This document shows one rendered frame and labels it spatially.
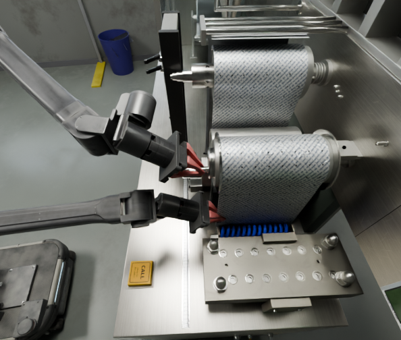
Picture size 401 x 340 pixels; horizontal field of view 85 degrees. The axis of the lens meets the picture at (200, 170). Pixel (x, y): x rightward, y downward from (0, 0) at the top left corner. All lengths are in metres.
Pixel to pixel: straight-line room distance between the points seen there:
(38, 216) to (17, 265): 1.28
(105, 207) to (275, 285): 0.46
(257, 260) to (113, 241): 1.38
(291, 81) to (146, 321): 0.77
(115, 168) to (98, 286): 1.03
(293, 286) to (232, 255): 0.17
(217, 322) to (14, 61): 0.81
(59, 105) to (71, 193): 1.79
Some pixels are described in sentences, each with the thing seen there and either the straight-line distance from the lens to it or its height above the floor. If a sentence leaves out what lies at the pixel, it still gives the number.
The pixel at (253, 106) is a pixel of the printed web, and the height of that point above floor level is 1.28.
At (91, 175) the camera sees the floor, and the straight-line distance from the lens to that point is 2.31.
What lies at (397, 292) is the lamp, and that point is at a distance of 0.60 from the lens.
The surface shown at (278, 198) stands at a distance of 0.59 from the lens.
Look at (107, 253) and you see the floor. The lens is 1.87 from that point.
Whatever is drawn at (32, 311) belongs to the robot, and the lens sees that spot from 1.64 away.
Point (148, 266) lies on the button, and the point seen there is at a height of 0.92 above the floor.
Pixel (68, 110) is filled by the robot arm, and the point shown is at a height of 1.41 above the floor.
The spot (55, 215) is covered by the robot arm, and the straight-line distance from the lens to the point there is 0.56.
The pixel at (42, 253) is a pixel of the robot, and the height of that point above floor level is 0.24.
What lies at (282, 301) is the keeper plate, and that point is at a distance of 0.67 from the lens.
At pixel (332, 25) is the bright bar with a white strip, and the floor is 1.45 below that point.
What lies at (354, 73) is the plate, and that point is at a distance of 0.67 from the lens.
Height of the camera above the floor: 1.66
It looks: 52 degrees down
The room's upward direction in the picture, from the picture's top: straight up
